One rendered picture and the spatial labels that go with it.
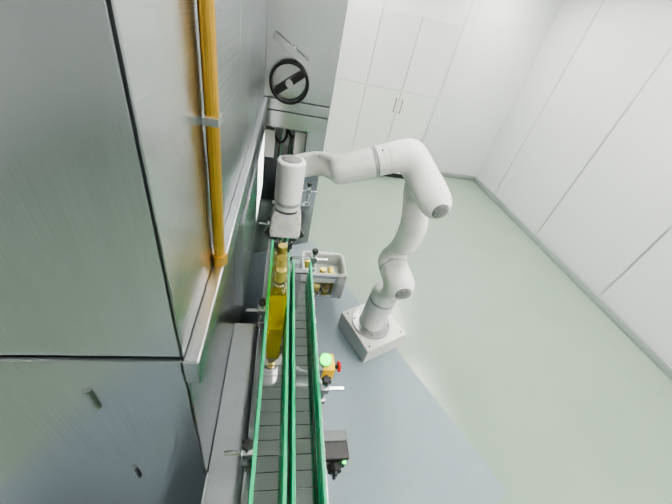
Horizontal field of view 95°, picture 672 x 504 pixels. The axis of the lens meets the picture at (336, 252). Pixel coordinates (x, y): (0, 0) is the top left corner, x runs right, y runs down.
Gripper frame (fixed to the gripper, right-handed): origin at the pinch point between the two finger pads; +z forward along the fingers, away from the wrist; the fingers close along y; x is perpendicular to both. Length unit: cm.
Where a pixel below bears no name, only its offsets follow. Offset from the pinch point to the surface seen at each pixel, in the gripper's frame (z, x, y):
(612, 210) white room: 48, 173, 359
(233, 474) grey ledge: 29, -59, -8
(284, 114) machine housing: -15, 103, -3
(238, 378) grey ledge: 28.9, -33.4, -10.6
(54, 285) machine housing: -37, -59, -27
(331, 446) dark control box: 33, -52, 19
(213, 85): -56, -37, -13
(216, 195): -39, -38, -13
